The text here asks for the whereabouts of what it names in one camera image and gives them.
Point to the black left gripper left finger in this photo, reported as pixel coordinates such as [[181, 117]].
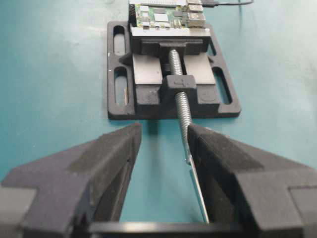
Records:
[[51, 196]]

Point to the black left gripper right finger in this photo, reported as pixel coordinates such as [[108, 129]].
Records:
[[270, 196]]

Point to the black bench vise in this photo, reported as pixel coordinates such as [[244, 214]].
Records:
[[148, 68]]

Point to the green circuit board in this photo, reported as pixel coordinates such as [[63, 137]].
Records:
[[176, 14]]

